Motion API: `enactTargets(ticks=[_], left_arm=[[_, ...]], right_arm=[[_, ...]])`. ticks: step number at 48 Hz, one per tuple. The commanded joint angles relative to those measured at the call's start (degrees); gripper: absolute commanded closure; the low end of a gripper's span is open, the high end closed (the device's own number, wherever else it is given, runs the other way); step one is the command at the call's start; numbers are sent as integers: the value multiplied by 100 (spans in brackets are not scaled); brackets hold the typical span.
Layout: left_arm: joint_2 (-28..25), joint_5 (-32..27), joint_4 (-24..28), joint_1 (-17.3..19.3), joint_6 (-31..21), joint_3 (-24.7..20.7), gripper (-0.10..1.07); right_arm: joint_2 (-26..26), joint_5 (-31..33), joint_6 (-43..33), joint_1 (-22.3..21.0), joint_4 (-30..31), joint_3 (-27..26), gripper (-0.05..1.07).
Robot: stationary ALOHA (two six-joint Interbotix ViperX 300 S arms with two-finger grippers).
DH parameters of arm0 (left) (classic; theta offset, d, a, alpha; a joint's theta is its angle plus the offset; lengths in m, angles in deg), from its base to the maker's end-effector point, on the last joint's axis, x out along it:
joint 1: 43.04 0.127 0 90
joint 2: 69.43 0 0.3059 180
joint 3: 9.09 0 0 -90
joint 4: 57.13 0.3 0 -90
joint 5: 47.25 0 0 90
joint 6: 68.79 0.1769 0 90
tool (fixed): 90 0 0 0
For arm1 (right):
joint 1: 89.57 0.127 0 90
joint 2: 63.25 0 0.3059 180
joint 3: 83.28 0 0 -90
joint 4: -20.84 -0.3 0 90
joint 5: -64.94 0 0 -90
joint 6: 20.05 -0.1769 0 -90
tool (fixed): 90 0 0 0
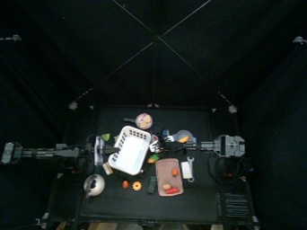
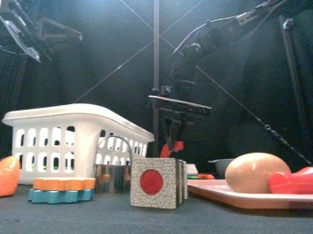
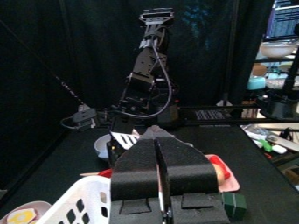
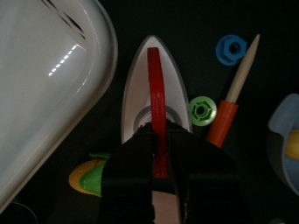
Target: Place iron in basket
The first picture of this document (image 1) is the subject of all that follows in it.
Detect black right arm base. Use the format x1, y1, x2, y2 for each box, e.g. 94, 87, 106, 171
209, 155, 257, 183

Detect white plastic basket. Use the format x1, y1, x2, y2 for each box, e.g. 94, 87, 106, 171
107, 125, 152, 176

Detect grey bowl with orange piece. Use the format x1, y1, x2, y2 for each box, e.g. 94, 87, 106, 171
171, 129, 197, 145

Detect beige rectangular block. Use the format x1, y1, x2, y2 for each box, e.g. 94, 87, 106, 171
102, 162, 114, 176

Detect white rectangular block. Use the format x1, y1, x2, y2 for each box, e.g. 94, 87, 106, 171
181, 161, 193, 180

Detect purple pan with eggs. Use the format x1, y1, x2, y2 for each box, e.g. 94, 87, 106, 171
123, 112, 155, 130

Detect pink rectangular tray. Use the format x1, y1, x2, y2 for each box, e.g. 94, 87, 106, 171
155, 157, 185, 198

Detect silver toy pot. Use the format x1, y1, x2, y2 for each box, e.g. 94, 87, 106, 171
83, 173, 107, 199

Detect dark green rectangular block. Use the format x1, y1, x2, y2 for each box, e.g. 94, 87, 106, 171
147, 176, 159, 194

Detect white printed label sheet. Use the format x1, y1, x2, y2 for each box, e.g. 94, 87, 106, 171
222, 192, 251, 219

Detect thin white cord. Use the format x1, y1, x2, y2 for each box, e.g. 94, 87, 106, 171
74, 0, 213, 102
112, 0, 234, 106

